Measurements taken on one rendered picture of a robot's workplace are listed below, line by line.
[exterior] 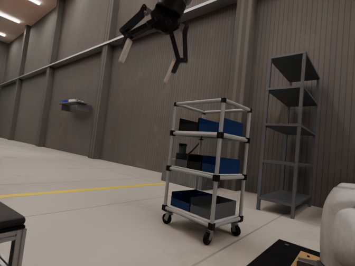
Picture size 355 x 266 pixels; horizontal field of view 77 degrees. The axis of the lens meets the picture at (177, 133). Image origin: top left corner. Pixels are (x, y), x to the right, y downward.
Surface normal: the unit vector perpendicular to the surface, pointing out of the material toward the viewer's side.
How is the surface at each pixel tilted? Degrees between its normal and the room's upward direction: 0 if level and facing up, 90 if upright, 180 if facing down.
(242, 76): 90
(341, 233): 89
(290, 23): 90
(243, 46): 90
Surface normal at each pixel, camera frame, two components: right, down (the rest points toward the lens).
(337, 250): -1.00, 0.03
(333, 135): -0.64, -0.11
